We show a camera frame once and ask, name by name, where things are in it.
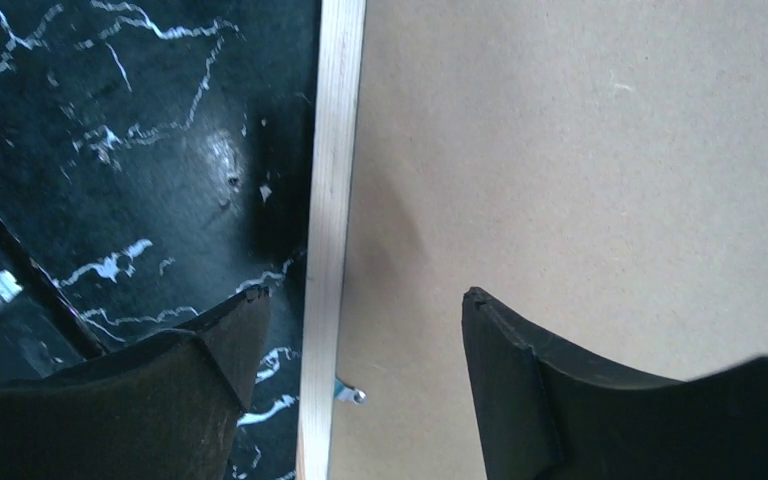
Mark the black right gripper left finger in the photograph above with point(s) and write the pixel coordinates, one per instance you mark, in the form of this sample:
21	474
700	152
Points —
165	407

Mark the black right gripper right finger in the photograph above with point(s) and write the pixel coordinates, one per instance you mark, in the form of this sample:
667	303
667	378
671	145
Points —
547	408

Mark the blue wooden picture frame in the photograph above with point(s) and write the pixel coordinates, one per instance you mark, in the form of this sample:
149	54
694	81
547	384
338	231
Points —
339	65

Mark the brown cardboard backing board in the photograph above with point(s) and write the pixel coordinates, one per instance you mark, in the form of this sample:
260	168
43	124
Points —
599	166

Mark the metal turn clip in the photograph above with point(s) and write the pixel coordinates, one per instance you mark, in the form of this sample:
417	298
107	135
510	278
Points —
348	393

